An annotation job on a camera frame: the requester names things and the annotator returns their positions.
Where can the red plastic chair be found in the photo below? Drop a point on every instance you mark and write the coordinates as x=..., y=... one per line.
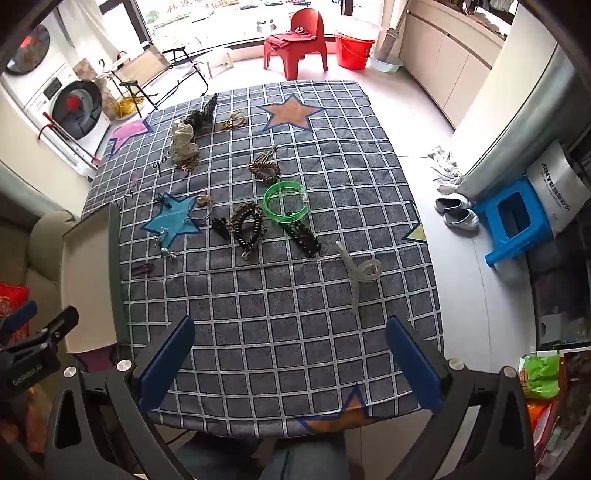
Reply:
x=304, y=23

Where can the small black claw clip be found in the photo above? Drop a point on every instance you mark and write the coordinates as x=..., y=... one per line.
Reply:
x=219, y=227

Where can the light blue basin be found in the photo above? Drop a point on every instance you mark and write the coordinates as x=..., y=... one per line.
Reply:
x=385, y=65

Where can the red embroidered cushion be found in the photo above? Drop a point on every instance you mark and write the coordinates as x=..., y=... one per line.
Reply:
x=11, y=300

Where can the white curtain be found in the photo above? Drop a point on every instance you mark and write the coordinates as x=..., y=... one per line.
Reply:
x=92, y=23

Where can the beige wall cabinet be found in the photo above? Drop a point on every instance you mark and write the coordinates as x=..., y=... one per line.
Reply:
x=443, y=60

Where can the beige sofa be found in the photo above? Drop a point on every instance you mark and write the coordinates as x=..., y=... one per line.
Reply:
x=41, y=240

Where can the black beaded hair clip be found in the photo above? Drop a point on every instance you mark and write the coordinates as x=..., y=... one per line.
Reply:
x=304, y=241

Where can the person's jeans leg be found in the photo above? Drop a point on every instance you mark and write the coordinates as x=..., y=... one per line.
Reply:
x=300, y=461

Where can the clear hair claw clip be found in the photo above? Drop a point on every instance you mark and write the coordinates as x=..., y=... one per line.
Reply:
x=356, y=281

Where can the dark glass cabinet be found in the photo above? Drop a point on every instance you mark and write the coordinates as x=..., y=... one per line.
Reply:
x=558, y=295

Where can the black frame folding chair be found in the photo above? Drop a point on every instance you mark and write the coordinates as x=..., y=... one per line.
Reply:
x=138, y=69

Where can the red plastic bucket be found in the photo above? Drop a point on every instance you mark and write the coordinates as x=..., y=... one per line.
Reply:
x=353, y=55

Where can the white plastic stool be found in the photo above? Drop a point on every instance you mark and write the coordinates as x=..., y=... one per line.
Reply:
x=217, y=54

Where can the beige polka dot scrunchie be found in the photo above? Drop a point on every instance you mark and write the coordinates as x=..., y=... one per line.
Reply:
x=182, y=143

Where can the orange packet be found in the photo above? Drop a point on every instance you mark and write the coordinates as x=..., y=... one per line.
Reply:
x=540, y=420

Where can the white sneaker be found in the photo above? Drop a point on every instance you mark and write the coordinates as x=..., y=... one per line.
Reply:
x=442, y=157
x=449, y=181

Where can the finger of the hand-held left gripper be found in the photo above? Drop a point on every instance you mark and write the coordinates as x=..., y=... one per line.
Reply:
x=55, y=330
x=18, y=318

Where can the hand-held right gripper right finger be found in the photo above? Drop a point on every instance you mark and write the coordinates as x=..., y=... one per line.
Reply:
x=413, y=364

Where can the grey slipper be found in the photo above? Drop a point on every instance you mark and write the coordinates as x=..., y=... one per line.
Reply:
x=461, y=219
x=452, y=203

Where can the grey checked star tablecloth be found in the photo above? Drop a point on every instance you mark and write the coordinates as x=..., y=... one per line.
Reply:
x=277, y=300

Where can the white dryer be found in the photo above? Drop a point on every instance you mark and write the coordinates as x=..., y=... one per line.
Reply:
x=27, y=50

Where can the white printed bag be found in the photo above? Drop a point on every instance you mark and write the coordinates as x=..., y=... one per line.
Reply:
x=554, y=184

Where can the green snack packet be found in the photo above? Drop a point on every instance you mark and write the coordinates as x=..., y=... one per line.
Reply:
x=540, y=374

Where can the dark red cloth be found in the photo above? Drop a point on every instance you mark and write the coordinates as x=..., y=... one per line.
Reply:
x=288, y=39

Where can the white washing machine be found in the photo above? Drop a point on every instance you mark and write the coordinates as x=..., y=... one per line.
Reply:
x=74, y=108

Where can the silver refrigerator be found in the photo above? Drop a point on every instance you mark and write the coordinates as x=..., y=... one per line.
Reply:
x=521, y=115

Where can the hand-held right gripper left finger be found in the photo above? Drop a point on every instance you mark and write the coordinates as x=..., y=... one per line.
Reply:
x=166, y=364

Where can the black lace hair clip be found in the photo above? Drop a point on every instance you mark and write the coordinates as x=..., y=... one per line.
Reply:
x=207, y=110

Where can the shallow white cardboard box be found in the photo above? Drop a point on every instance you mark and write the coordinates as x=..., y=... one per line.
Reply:
x=85, y=286

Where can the silver metal hair clip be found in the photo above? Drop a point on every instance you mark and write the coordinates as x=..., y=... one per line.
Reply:
x=268, y=152

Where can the yellow net bag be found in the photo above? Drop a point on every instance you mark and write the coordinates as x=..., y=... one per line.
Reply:
x=127, y=107

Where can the blue plastic stool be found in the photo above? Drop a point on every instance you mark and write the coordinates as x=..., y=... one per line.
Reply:
x=494, y=212

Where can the green translucent bangle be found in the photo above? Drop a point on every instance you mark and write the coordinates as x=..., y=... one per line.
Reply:
x=288, y=219

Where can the grey broom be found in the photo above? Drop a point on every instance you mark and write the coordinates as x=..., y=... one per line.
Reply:
x=390, y=44

